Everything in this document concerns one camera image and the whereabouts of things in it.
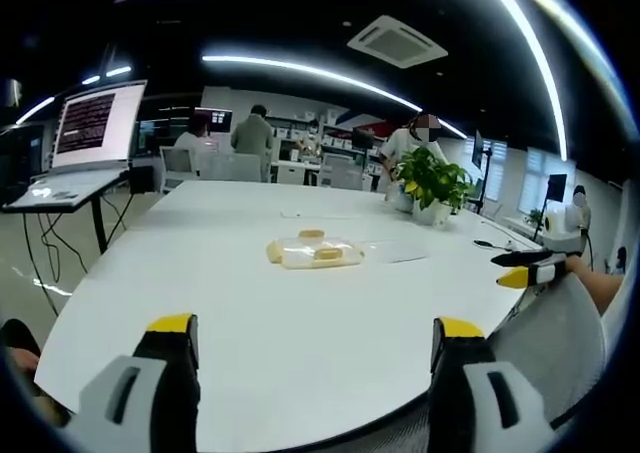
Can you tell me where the black monitor on stand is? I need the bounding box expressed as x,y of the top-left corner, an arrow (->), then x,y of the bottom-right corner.
471,129 -> 494,214

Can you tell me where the green potted plant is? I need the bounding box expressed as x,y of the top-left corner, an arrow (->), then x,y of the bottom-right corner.
393,146 -> 477,211

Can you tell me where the clear plastic bag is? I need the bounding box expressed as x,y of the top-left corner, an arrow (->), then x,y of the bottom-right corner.
265,233 -> 367,272

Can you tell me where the ceiling air conditioner unit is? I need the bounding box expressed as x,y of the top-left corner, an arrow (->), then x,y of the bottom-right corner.
346,14 -> 450,69

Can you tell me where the white office chair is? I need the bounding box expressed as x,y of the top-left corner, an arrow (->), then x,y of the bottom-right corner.
158,145 -> 200,194

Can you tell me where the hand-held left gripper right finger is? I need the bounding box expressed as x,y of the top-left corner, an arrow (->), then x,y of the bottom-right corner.
428,316 -> 557,453

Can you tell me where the long ceiling light strip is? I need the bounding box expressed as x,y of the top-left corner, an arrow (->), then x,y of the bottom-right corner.
201,54 -> 424,113
474,0 -> 569,162

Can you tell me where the black tripod with screen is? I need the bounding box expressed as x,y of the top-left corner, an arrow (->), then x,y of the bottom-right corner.
530,173 -> 569,244

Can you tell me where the white plant pot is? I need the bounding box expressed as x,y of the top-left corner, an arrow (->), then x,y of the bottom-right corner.
410,197 -> 451,227

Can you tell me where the person's leg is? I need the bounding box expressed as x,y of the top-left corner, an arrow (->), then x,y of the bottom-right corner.
0,317 -> 44,374

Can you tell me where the white mesh chair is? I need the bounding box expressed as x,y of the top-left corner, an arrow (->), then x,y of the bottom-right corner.
488,268 -> 610,427

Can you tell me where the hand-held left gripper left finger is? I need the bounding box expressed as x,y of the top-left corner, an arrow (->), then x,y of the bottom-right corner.
63,313 -> 202,453

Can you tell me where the open silver laptop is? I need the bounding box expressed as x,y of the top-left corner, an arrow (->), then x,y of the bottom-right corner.
2,79 -> 150,209

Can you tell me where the black-legged laptop stand table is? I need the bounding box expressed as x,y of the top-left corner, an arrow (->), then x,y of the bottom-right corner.
1,170 -> 132,257

